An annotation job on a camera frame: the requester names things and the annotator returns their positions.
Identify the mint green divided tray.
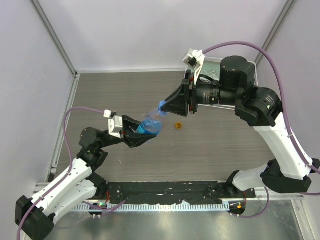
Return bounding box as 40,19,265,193
200,61,220,81

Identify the orange bottle cap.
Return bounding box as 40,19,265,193
174,121,183,130

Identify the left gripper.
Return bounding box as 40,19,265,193
97,115,156,149

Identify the white slotted cable duct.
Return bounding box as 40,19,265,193
69,201,230,213

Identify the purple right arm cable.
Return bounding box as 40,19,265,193
202,41,320,219

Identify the clear blue water bottle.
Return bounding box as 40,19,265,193
136,106,168,135

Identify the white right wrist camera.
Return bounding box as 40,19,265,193
183,48,205,85

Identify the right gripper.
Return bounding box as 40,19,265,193
161,70,240,118

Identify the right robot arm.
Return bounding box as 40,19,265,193
161,56,320,198

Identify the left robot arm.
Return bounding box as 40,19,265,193
15,115,156,240

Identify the white wire dish rack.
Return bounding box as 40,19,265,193
183,56,260,111

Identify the blue bottle cap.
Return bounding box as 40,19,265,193
157,100,167,116

